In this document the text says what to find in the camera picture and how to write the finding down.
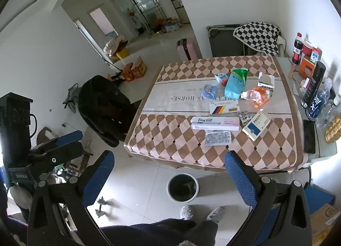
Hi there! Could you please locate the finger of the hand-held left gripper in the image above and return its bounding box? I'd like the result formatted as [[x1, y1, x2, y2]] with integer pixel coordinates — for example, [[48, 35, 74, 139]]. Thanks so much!
[[29, 141, 85, 176], [33, 130, 84, 154]]

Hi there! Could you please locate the grey folding bed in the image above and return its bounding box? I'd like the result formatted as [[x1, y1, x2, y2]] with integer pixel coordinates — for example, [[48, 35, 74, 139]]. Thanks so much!
[[206, 24, 251, 58]]

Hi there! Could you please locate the grey green bag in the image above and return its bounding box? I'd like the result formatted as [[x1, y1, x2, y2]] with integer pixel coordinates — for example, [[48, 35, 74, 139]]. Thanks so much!
[[62, 83, 80, 113]]

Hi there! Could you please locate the clear plastic bottle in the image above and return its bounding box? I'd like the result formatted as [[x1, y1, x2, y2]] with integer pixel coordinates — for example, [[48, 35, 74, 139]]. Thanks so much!
[[316, 93, 341, 130]]

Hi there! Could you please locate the black smartphone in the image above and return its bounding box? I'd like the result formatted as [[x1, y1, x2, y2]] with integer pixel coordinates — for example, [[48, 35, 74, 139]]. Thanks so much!
[[303, 119, 316, 154]]

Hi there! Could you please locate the grey slipper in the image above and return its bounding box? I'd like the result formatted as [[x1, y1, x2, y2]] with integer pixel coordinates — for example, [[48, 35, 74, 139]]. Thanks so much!
[[207, 207, 225, 224], [180, 205, 194, 220]]

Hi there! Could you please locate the blue label water bottle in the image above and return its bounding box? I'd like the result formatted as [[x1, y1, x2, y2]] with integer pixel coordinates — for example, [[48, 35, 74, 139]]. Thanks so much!
[[308, 77, 333, 121]]

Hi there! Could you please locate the interior door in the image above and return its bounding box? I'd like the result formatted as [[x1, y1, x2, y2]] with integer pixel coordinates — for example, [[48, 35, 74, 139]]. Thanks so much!
[[89, 7, 118, 38]]

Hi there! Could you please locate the large silver blister pack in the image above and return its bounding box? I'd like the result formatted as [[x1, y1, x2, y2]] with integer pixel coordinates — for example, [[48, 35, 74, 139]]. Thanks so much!
[[205, 130, 232, 146]]

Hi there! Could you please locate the diamond pattern tablecloth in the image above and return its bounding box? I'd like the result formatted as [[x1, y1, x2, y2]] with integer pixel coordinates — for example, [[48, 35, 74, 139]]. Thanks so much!
[[124, 56, 309, 174]]

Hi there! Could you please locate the orange gift carton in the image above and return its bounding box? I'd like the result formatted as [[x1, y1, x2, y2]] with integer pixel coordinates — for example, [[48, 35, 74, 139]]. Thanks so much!
[[123, 63, 135, 82], [132, 59, 147, 79]]

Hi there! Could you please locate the orange plastic wrapper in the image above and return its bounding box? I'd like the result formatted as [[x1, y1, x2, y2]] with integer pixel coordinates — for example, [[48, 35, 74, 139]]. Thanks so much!
[[252, 87, 271, 109]]

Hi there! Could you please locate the person's right leg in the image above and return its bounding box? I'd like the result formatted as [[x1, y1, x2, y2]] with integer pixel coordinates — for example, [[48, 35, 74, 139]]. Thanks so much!
[[186, 220, 219, 246]]

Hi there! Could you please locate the cola bottle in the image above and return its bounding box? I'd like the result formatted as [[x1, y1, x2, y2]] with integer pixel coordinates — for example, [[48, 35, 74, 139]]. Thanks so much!
[[292, 33, 303, 65]]

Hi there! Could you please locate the orange box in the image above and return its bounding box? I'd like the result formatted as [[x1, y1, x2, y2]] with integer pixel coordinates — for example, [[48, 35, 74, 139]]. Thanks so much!
[[299, 58, 316, 78]]

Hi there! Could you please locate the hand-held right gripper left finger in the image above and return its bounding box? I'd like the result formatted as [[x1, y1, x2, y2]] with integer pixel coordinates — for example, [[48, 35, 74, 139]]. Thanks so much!
[[27, 150, 116, 246]]

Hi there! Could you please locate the cardboard box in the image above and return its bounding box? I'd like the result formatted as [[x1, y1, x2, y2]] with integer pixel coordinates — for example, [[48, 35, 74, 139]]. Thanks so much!
[[310, 203, 339, 245]]

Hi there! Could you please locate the white and blue medicine box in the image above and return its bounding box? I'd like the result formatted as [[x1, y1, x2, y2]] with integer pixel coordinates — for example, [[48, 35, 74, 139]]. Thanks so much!
[[242, 109, 271, 141]]

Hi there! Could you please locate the pile of clothes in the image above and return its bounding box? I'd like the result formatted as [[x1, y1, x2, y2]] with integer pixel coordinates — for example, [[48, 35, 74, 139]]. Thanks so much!
[[103, 35, 131, 60]]

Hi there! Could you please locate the person's left leg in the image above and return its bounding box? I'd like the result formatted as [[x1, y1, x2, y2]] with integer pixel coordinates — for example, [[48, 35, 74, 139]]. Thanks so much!
[[100, 219, 198, 246]]

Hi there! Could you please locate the red cup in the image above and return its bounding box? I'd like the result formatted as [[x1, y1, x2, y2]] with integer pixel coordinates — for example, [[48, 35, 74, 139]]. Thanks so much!
[[302, 41, 315, 57]]

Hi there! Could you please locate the white table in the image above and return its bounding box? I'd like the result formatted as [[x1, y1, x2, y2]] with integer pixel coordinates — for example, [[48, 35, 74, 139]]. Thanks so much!
[[277, 57, 341, 180]]

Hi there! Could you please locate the blue printed wrapper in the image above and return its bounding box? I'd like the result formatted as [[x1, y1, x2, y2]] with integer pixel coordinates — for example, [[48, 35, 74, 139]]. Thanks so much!
[[201, 84, 217, 100]]

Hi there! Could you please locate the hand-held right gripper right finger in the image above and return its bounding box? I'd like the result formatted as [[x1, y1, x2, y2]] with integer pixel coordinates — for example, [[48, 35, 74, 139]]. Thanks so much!
[[224, 150, 311, 246]]

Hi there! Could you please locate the dark wooden stool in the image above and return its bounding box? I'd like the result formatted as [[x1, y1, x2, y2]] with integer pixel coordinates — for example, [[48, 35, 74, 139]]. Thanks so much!
[[68, 153, 94, 176]]

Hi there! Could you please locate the grey right slipper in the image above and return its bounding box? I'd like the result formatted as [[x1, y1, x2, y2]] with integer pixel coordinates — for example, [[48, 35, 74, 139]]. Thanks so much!
[[207, 207, 225, 224]]

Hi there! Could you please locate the white box with striped label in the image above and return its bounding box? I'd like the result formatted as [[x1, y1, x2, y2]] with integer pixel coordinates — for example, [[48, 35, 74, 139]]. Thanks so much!
[[209, 99, 239, 115]]

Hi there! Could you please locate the long white pink box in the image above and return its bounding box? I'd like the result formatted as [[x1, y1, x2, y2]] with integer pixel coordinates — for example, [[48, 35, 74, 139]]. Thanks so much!
[[190, 116, 241, 131]]

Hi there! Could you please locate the black office chair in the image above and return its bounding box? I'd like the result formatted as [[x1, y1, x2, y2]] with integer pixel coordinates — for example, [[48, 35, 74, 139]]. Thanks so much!
[[78, 75, 139, 148]]

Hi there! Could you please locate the pink suitcase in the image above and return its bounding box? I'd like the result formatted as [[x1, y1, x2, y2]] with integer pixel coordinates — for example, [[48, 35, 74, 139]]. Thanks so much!
[[176, 38, 196, 61]]

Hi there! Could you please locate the white round trash bin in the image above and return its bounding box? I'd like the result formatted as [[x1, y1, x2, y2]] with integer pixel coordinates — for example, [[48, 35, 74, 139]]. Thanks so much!
[[166, 173, 200, 203]]

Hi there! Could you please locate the teal foil bag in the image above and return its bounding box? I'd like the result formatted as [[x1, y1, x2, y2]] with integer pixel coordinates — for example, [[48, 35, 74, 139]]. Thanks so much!
[[224, 68, 249, 100]]

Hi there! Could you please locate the small blue box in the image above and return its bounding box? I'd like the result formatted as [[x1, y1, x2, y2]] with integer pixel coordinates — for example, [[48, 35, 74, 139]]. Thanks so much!
[[215, 71, 230, 83]]

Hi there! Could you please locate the person's leg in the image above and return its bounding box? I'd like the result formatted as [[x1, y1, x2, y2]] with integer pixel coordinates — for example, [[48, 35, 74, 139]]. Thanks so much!
[[100, 219, 198, 246], [186, 220, 219, 246]]

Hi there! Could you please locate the small dumbbell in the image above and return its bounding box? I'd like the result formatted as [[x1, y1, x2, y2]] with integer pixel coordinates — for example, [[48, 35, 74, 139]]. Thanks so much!
[[95, 196, 112, 218]]

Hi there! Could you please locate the pile of boxes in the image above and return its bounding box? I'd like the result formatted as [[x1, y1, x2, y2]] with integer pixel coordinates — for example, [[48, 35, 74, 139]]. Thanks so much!
[[154, 18, 185, 33]]

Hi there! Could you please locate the small silver blister pack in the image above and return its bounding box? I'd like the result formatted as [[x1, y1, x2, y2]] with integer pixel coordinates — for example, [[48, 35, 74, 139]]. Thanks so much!
[[238, 111, 253, 126]]

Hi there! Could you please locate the glass sliding door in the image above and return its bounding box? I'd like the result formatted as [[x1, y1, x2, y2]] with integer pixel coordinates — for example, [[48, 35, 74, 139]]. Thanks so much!
[[113, 0, 167, 37]]

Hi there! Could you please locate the black white checkered blanket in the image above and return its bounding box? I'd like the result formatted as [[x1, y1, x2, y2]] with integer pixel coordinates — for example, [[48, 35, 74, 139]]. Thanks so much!
[[233, 21, 282, 57]]

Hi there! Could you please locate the crumpled pink plastic wrapper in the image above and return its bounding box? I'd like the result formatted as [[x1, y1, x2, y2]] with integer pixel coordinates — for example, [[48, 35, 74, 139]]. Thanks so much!
[[240, 89, 263, 103]]

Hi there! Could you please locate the blue white milk carton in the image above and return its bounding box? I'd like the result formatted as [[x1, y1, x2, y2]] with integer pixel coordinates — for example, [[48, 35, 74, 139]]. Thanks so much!
[[310, 48, 321, 65]]

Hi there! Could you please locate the gold box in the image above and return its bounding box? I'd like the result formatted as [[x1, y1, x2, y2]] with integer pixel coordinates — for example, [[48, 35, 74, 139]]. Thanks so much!
[[325, 114, 341, 142]]

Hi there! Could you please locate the grey left slipper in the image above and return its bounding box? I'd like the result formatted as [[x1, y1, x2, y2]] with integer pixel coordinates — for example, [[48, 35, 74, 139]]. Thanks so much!
[[180, 205, 194, 220]]

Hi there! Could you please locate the black spray can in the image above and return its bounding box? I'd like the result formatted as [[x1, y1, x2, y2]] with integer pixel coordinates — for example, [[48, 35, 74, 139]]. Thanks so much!
[[301, 61, 326, 109]]

